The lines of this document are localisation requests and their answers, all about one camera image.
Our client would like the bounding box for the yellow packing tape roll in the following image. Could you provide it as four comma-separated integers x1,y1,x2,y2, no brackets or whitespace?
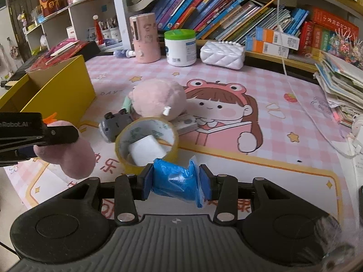
115,117,179,175

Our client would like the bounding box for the pink plush flamingo toy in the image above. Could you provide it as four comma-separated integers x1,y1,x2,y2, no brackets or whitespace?
33,112,96,180

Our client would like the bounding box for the blue plastic bag roll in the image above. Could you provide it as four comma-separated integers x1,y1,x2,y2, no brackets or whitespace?
152,156,205,208

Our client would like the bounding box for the white USB charger plug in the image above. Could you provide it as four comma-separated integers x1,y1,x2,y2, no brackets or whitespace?
129,135,167,166

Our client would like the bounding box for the yellow cardboard box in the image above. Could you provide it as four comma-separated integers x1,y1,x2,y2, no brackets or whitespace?
1,55,96,126

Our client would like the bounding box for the grey toy car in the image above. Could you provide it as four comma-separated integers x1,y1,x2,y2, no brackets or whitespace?
98,109,133,143

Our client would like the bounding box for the small mint green toy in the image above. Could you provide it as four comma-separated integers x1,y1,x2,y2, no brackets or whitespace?
122,96,132,114

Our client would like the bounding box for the red gift bags pile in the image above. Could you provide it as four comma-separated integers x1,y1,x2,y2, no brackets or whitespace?
26,38,89,72

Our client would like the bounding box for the pink round plush toy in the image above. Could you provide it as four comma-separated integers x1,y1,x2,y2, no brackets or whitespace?
128,79,186,120

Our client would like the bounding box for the red white bottle figure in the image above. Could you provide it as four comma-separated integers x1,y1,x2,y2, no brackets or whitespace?
92,14,104,46

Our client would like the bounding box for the white pen holder cup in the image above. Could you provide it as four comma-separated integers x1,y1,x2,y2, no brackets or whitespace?
110,27,122,42

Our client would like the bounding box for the white cubby shelf unit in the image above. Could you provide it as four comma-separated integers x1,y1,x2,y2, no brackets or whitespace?
25,0,116,51

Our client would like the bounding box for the pink cylindrical humidifier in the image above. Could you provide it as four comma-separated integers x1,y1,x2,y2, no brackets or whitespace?
129,13,161,63

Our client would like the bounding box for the white quilted pearl purse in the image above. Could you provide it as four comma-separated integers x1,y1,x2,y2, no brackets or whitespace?
200,41,245,70

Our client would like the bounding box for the white jar green lid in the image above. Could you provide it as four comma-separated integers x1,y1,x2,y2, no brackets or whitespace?
164,29,197,67

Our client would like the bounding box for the orange blue medicine box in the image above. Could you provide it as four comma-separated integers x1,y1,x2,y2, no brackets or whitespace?
255,27,300,50

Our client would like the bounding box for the stack of papers magazines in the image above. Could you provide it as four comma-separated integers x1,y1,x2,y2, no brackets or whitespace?
314,52,362,128

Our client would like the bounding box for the row of colourful books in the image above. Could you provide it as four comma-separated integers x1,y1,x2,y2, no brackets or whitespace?
151,0,362,60

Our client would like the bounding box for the wooden bookshelf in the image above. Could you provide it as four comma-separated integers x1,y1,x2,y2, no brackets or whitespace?
110,0,363,74

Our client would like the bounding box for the white hanging cable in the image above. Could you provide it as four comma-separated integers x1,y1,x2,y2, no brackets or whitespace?
276,0,359,159

